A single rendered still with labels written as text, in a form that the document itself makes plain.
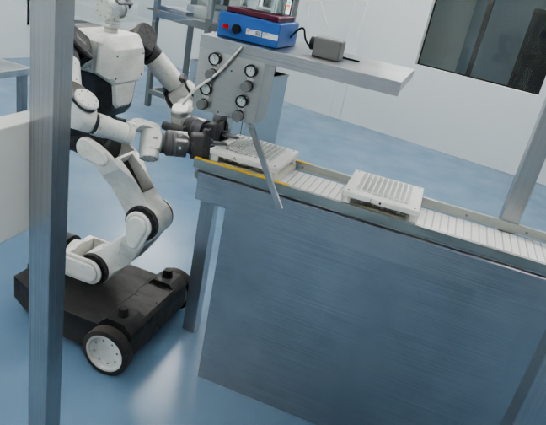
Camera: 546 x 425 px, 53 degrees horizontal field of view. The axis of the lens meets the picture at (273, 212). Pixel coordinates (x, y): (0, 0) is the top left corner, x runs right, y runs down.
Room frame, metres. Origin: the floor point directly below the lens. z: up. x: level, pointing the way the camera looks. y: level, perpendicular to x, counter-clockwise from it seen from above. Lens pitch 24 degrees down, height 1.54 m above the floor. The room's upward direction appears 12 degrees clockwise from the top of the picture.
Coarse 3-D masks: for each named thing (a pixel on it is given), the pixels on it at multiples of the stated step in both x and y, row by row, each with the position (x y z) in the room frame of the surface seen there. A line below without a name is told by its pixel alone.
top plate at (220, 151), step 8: (240, 136) 1.95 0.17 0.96; (216, 152) 1.74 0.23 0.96; (224, 152) 1.74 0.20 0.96; (232, 152) 1.75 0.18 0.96; (288, 152) 1.88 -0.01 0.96; (296, 152) 1.90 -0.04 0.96; (240, 160) 1.72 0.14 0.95; (248, 160) 1.71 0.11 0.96; (256, 160) 1.72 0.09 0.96; (280, 160) 1.77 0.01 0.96; (288, 160) 1.80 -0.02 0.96; (272, 168) 1.69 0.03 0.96; (280, 168) 1.71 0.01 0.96
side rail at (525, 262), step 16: (240, 176) 1.69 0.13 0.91; (256, 176) 1.68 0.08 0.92; (288, 192) 1.65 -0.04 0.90; (304, 192) 1.63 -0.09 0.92; (336, 208) 1.60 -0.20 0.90; (352, 208) 1.59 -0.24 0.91; (384, 224) 1.56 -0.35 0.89; (400, 224) 1.55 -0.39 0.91; (416, 224) 1.55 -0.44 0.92; (448, 240) 1.51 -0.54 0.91; (464, 240) 1.50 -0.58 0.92; (496, 256) 1.48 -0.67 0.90; (512, 256) 1.47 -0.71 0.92; (544, 272) 1.44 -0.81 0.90
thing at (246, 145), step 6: (246, 138) 1.91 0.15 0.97; (240, 144) 1.83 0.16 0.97; (246, 144) 1.85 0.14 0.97; (252, 144) 1.85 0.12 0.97; (264, 144) 1.88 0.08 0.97; (246, 150) 1.77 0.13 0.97; (252, 150) 1.80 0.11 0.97; (264, 150) 1.81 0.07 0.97; (270, 150) 1.83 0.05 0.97; (276, 150) 1.85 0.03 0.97; (270, 156) 1.79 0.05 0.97
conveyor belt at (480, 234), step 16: (224, 176) 1.72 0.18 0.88; (288, 176) 1.84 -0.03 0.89; (304, 176) 1.88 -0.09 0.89; (320, 192) 1.75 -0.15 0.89; (336, 192) 1.78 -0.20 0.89; (432, 224) 1.66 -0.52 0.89; (448, 224) 1.69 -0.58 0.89; (464, 224) 1.72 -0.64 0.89; (432, 240) 1.54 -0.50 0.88; (480, 240) 1.61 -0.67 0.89; (496, 240) 1.64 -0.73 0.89; (512, 240) 1.67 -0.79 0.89; (528, 240) 1.70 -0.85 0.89; (528, 256) 1.56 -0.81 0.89; (544, 256) 1.59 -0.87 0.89
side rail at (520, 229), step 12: (300, 168) 1.92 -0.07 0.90; (312, 168) 1.91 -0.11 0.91; (324, 168) 1.91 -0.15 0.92; (336, 180) 1.89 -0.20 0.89; (348, 180) 1.88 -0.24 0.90; (432, 204) 1.80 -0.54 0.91; (444, 204) 1.79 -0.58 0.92; (468, 216) 1.77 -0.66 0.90; (480, 216) 1.76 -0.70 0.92; (504, 228) 1.73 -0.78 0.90; (516, 228) 1.73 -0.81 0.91; (528, 228) 1.72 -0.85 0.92; (540, 240) 1.70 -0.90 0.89
